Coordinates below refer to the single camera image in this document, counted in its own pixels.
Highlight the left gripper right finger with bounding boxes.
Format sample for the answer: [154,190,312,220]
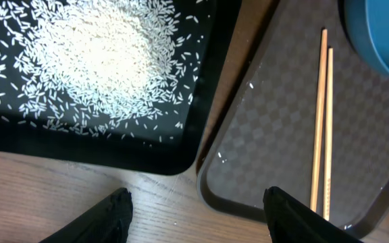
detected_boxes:
[263,186,361,243]

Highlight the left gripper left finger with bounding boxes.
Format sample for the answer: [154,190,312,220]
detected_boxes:
[41,188,133,243]

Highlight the pile of white rice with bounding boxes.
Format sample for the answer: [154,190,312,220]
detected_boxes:
[0,0,217,147]

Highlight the brown serving tray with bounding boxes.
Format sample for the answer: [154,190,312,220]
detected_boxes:
[198,1,389,242]

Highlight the black tray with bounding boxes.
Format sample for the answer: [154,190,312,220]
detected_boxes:
[0,0,242,176]

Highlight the upper wooden chopstick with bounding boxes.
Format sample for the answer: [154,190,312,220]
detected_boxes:
[310,28,328,212]

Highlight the wooden chopstick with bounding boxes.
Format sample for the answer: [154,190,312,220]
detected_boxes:
[323,47,334,221]
[310,28,328,212]

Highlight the lower wooden chopstick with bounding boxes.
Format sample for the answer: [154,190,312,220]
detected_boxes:
[323,47,334,221]

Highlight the dark blue plate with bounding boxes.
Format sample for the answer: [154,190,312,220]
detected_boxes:
[343,0,389,77]

